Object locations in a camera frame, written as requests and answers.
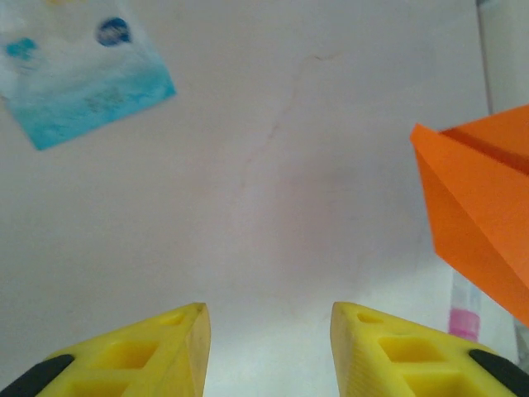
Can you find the orange paper sheet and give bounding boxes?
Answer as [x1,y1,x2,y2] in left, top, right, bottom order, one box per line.
[409,103,529,328]

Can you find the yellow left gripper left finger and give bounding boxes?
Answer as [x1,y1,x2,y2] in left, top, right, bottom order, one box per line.
[0,301,212,397]

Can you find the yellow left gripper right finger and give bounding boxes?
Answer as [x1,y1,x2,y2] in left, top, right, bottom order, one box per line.
[332,301,529,397]

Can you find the light blue snack packet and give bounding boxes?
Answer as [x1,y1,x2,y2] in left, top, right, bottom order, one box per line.
[0,0,178,152]

